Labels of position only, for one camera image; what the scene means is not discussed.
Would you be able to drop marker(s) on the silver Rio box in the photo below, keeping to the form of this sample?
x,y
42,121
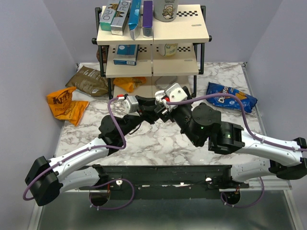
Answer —
x,y
121,17

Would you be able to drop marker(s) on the brown snack bag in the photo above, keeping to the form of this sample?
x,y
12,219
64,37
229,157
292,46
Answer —
x,y
89,81

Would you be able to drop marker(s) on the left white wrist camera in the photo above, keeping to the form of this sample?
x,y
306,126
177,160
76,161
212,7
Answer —
x,y
130,104

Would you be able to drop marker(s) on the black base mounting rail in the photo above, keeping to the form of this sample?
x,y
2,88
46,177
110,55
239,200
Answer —
x,y
163,182

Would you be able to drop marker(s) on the white cartoon mug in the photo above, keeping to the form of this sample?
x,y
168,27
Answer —
x,y
165,10

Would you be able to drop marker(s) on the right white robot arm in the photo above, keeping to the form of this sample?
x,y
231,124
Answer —
x,y
201,124

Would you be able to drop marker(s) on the beige three-tier shelf rack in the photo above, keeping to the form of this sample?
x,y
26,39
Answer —
x,y
188,30

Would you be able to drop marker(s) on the brown item behind shelf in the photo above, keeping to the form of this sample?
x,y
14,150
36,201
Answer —
x,y
101,54

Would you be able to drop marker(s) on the blue razor box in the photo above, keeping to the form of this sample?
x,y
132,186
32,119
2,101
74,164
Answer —
x,y
126,55

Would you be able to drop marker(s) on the grey silver pouch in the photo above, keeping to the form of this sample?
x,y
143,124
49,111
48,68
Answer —
x,y
164,82

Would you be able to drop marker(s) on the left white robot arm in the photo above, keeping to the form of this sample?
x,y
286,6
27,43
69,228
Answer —
x,y
47,179

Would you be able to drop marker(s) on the purple box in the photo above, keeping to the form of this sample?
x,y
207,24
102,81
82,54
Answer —
x,y
147,19

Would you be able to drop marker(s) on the orange snack bag on shelf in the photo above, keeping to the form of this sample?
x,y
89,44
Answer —
x,y
129,84

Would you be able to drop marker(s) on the orange Kettle chips bag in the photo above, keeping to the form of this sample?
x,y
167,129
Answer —
x,y
63,107

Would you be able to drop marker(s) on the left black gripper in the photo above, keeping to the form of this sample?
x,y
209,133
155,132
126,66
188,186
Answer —
x,y
147,110

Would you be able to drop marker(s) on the teal Rio box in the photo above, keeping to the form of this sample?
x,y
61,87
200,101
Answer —
x,y
108,15

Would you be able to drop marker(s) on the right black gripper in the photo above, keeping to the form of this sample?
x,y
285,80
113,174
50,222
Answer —
x,y
163,113

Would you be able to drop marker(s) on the blue tall box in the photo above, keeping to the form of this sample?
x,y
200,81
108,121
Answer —
x,y
134,19

